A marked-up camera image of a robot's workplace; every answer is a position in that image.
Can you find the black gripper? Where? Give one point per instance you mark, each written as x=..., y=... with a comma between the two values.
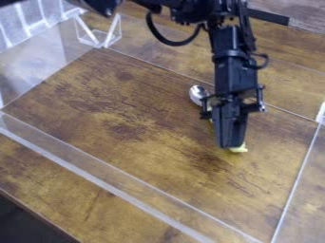
x=237, y=90

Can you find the green handled metal spoon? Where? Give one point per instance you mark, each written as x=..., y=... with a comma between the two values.
x=197, y=93

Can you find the black strip on table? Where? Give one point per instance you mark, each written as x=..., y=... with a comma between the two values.
x=269, y=17

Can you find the clear acrylic corner bracket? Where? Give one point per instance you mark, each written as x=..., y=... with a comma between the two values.
x=98, y=38

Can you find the clear acrylic enclosure wall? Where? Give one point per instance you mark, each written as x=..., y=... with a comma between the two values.
x=106, y=111

